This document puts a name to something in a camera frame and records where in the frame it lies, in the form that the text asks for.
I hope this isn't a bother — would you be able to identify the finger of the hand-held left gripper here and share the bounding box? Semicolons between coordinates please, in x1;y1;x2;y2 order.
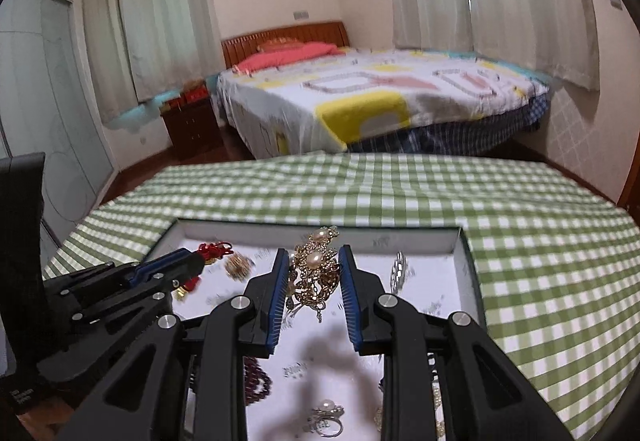
45;248;206;310
69;272;202;353

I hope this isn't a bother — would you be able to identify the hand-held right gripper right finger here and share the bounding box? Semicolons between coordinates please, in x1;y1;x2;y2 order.
338;245;573;441

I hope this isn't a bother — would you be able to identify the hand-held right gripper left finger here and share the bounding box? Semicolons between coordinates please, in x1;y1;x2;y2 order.
55;248;291;441

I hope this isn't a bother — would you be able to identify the gold rose brooch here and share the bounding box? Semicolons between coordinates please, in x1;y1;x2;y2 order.
223;253;255;281

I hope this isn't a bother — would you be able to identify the gold pearl brooch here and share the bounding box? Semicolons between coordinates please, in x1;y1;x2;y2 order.
286;226;343;324

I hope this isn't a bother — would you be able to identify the red knot tassel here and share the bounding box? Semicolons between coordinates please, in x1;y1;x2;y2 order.
172;242;235;300

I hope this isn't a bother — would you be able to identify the silver hair clip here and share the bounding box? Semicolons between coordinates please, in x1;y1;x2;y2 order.
385;251;418;294

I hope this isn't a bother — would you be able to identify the dark red bead bracelet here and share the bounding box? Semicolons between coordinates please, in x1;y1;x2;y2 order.
243;355;274;405

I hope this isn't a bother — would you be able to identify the green cardboard box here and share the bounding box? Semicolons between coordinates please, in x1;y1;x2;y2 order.
137;220;488;441

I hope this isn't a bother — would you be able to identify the pearl ring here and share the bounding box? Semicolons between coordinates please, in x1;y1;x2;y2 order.
311;398;346;438

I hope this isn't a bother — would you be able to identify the wooden nightstand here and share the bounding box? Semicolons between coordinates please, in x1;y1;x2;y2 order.
160;96;221;161

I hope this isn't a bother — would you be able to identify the frosted glass sliding door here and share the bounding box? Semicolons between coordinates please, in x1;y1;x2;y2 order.
0;0;118;242

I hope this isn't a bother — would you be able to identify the green checkered tablecloth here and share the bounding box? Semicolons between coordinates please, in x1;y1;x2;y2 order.
42;152;640;441

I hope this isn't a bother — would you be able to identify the blue plaid bed sheet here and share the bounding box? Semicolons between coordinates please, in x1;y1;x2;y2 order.
350;95;551;155

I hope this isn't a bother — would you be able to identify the bed with patterned quilt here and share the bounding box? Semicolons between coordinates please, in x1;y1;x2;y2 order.
216;48;551;159

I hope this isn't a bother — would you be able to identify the wooden bed headboard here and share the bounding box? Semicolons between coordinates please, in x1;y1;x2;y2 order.
221;21;349;69

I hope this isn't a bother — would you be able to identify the pink pillow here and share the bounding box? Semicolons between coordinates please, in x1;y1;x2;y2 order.
234;41;341;72

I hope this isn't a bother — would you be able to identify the wooden door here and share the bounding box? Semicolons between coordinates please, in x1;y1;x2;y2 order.
617;161;640;222

